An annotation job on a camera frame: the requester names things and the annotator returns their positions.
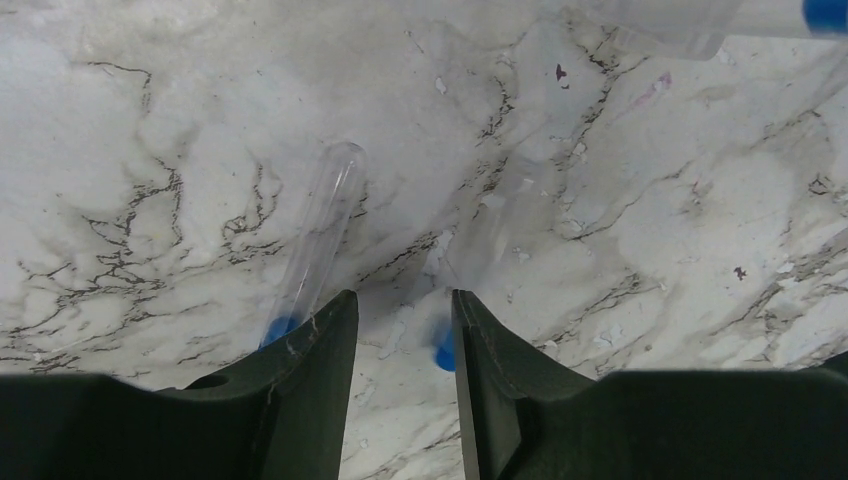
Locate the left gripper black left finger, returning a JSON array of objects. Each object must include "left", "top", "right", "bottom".
[{"left": 1, "top": 290, "right": 359, "bottom": 479}]

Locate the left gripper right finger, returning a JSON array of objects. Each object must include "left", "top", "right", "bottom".
[{"left": 452, "top": 290, "right": 847, "bottom": 479}]

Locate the blue capped test tube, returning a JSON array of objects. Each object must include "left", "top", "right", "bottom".
[
  {"left": 576, "top": 0, "right": 847, "bottom": 60},
  {"left": 258, "top": 142, "right": 367, "bottom": 349},
  {"left": 430, "top": 152, "right": 558, "bottom": 373}
]

